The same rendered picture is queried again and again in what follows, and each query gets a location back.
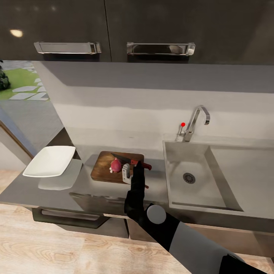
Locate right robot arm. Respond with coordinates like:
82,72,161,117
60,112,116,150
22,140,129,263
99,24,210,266
123,161,267,274

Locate parer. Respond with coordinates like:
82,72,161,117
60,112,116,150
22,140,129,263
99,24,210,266
112,153,152,170

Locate cutting board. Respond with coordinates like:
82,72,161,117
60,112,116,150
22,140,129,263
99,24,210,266
91,151,145,182

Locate bowl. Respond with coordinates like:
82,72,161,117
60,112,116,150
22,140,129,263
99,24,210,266
23,146,76,178

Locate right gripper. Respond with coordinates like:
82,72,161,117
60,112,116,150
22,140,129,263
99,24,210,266
131,161,145,187

